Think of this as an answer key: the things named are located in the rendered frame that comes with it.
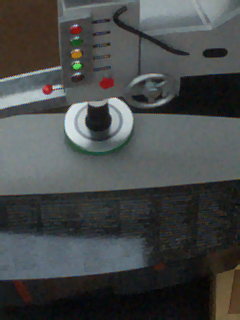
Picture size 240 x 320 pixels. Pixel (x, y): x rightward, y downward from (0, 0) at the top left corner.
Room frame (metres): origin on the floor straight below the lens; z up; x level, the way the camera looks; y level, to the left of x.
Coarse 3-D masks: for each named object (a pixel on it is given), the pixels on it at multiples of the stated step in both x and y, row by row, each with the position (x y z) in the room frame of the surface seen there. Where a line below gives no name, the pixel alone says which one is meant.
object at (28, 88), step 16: (0, 80) 1.23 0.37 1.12; (16, 80) 1.23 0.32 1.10; (32, 80) 1.24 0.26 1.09; (48, 80) 1.25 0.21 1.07; (160, 80) 1.21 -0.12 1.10; (0, 96) 1.20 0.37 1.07; (16, 96) 1.19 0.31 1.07; (32, 96) 1.19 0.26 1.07; (48, 96) 1.15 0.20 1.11; (64, 96) 1.15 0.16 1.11; (176, 96) 1.18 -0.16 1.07; (0, 112) 1.11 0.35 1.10; (16, 112) 1.12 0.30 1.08
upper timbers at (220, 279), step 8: (232, 272) 0.95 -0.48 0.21; (216, 280) 0.93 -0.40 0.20; (224, 280) 0.92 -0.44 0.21; (232, 280) 0.91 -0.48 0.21; (216, 288) 0.88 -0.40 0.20; (224, 288) 0.88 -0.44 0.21; (232, 288) 0.87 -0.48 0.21; (216, 296) 0.84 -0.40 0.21; (224, 296) 0.84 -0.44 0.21; (216, 304) 0.80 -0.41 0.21; (224, 304) 0.79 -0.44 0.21; (216, 312) 0.76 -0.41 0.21; (224, 312) 0.75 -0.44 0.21
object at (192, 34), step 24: (144, 0) 1.31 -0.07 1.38; (168, 0) 1.32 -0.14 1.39; (192, 0) 1.32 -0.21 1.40; (216, 0) 1.29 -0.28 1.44; (120, 24) 1.12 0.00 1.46; (144, 24) 1.20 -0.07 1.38; (168, 24) 1.20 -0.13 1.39; (192, 24) 1.20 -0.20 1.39; (216, 24) 1.21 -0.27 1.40; (144, 48) 1.16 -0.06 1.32; (168, 48) 1.15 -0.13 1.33; (192, 48) 1.18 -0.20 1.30; (216, 48) 1.20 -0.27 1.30; (144, 72) 1.16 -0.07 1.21; (168, 72) 1.17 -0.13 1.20; (192, 72) 1.19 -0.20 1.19; (216, 72) 1.20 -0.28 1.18
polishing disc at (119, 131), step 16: (80, 112) 1.27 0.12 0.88; (112, 112) 1.26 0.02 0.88; (128, 112) 1.26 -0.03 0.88; (64, 128) 1.21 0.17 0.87; (80, 128) 1.20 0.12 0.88; (112, 128) 1.20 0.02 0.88; (128, 128) 1.20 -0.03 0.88; (80, 144) 1.15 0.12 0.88; (96, 144) 1.14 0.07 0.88; (112, 144) 1.14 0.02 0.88
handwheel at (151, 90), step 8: (152, 72) 1.11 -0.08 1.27; (160, 72) 1.12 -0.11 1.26; (136, 80) 1.09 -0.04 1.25; (144, 80) 1.09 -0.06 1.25; (168, 80) 1.10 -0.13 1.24; (128, 88) 1.08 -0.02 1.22; (136, 88) 1.09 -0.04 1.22; (144, 88) 1.10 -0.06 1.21; (152, 88) 1.09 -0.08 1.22; (160, 88) 1.10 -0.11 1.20; (176, 88) 1.11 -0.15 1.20; (128, 96) 1.08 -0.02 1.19; (152, 96) 1.09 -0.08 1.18; (168, 96) 1.11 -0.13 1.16; (136, 104) 1.09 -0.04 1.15; (144, 104) 1.10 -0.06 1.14; (152, 104) 1.10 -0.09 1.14; (160, 104) 1.10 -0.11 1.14
